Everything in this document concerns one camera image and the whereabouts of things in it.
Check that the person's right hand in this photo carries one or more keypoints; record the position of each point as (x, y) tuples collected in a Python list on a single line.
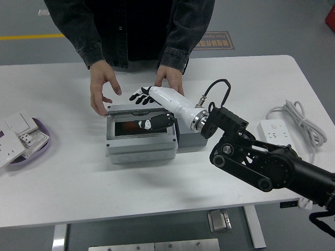
[(99, 78)]

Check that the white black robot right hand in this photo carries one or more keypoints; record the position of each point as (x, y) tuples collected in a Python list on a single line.
[(178, 104)]

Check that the person's left hand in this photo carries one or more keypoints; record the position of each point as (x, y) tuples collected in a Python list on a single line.
[(172, 78)]

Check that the grey enclosure box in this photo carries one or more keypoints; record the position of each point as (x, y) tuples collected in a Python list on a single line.
[(141, 149)]

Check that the person's left forearm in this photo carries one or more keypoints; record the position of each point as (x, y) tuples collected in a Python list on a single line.
[(188, 34)]

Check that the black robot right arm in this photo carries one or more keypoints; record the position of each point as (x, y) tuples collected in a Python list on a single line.
[(274, 164)]

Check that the person's right forearm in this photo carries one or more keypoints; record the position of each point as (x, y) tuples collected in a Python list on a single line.
[(81, 39)]

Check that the dark grey cube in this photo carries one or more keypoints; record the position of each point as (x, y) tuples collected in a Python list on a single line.
[(191, 139)]

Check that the metal floor socket box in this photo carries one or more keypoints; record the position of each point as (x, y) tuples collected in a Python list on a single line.
[(219, 221)]

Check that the person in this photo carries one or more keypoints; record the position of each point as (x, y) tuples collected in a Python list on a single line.
[(141, 26)]

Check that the brown floor sign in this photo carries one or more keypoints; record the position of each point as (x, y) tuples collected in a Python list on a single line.
[(222, 41)]

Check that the yellow floor line tape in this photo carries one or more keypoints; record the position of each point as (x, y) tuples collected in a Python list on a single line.
[(31, 36)]

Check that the white perforated socket plate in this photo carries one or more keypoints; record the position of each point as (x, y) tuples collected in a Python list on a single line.
[(39, 138)]

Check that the small silver floor plate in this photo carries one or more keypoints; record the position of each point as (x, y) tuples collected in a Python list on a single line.
[(43, 12)]

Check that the small white socket module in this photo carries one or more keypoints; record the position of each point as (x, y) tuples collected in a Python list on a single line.
[(26, 138)]

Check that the white power strip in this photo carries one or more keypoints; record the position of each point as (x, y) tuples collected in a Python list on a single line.
[(274, 130)]

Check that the purple tray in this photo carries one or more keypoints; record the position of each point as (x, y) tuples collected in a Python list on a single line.
[(28, 162)]

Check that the large white socket plate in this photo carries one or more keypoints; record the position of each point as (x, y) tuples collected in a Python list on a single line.
[(9, 149)]

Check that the white table leg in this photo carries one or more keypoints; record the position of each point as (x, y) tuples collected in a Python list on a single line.
[(255, 227), (59, 238)]

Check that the black table control panel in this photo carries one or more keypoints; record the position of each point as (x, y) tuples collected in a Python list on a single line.
[(289, 204)]

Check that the red object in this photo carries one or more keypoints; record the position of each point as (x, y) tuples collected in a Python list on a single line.
[(331, 17)]

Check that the white switch plate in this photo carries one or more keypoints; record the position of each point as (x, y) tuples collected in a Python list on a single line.
[(19, 123)]

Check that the bare metal base plate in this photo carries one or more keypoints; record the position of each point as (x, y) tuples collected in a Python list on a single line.
[(187, 245), (120, 246)]

